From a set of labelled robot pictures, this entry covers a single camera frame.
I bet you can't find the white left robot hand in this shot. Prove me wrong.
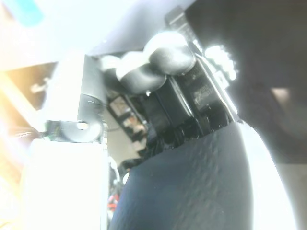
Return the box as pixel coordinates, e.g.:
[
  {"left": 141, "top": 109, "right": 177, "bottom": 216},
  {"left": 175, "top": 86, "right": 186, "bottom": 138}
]
[{"left": 21, "top": 7, "right": 302, "bottom": 230}]

